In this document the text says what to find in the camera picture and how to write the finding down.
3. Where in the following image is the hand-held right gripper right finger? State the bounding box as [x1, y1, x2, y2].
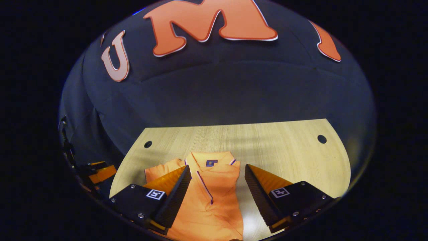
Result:
[244, 164, 335, 234]

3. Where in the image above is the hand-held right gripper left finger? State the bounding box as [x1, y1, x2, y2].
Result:
[106, 165, 193, 235]

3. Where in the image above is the orange T-shirt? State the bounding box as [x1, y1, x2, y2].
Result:
[144, 151, 244, 241]

